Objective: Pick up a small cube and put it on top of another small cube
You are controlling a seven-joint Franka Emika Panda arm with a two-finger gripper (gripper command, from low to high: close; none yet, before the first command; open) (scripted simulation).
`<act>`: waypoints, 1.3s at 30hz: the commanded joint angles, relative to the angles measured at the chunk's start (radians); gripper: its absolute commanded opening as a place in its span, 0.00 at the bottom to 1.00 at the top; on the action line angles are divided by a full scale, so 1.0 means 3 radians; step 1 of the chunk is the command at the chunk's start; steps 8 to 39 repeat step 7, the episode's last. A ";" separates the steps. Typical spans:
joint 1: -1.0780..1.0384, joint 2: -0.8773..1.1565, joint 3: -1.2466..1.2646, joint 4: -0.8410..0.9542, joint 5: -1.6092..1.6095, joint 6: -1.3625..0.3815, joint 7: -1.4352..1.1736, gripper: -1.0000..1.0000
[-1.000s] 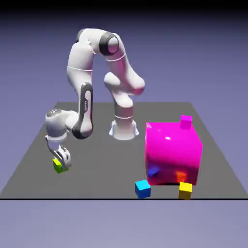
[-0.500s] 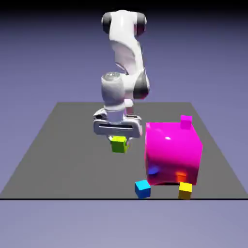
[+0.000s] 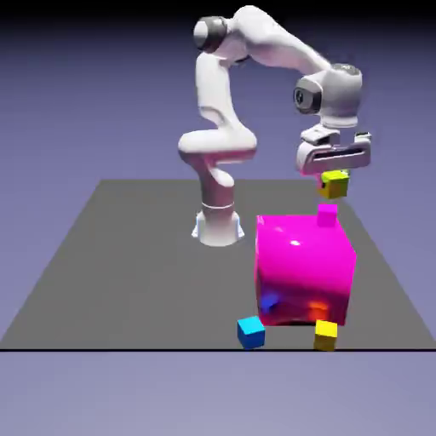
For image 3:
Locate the small magenta cube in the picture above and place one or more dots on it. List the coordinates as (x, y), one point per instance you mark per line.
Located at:
(327, 215)

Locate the small yellow cube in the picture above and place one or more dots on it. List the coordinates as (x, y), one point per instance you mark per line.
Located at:
(335, 185)
(325, 335)

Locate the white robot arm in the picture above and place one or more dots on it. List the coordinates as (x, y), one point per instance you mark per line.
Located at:
(218, 102)

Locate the large magenta box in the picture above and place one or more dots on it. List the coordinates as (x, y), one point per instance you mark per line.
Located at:
(303, 269)

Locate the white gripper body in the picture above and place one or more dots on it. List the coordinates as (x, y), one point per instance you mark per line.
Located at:
(308, 160)

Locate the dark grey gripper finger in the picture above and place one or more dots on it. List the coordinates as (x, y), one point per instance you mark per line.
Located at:
(321, 184)

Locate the small blue cube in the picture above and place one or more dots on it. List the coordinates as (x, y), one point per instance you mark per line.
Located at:
(251, 332)

